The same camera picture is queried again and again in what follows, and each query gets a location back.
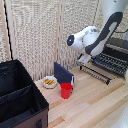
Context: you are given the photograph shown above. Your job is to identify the yellow food pieces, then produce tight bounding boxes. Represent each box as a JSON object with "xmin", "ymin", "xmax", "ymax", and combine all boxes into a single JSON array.
[{"xmin": 44, "ymin": 77, "xmax": 56, "ymax": 85}]

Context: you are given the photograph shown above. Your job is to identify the woven folding screen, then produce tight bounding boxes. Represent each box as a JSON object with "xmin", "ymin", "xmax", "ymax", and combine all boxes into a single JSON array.
[{"xmin": 0, "ymin": 0, "xmax": 128, "ymax": 82}]

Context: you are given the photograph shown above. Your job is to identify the black fabric storage box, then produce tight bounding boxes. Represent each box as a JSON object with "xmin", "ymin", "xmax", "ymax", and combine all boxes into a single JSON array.
[{"xmin": 0, "ymin": 59, "xmax": 50, "ymax": 128}]

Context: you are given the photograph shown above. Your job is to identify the red plastic cup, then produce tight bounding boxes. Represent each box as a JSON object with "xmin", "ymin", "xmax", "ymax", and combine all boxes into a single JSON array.
[{"xmin": 60, "ymin": 82, "xmax": 74, "ymax": 100}]

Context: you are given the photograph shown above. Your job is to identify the dark blue book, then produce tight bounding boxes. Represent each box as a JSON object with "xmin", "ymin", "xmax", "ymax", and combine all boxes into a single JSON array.
[{"xmin": 53, "ymin": 61, "xmax": 76, "ymax": 86}]

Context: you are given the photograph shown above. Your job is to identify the black toaster oven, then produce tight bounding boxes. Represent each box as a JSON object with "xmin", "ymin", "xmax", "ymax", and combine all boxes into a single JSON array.
[{"xmin": 92, "ymin": 37, "xmax": 128, "ymax": 80}]

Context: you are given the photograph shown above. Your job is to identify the white bowl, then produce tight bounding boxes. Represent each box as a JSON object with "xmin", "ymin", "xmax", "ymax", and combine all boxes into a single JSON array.
[{"xmin": 41, "ymin": 75, "xmax": 59, "ymax": 90}]

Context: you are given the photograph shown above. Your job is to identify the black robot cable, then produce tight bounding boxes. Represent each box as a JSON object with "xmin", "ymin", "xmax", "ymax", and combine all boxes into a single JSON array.
[{"xmin": 121, "ymin": 28, "xmax": 128, "ymax": 34}]

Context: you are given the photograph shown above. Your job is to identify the black oven tray rack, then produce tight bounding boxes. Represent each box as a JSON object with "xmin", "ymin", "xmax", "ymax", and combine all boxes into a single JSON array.
[{"xmin": 79, "ymin": 62, "xmax": 112, "ymax": 86}]

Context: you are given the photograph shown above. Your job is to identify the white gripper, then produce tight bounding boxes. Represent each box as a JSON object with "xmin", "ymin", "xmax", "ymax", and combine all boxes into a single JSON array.
[{"xmin": 77, "ymin": 53, "xmax": 93, "ymax": 65}]

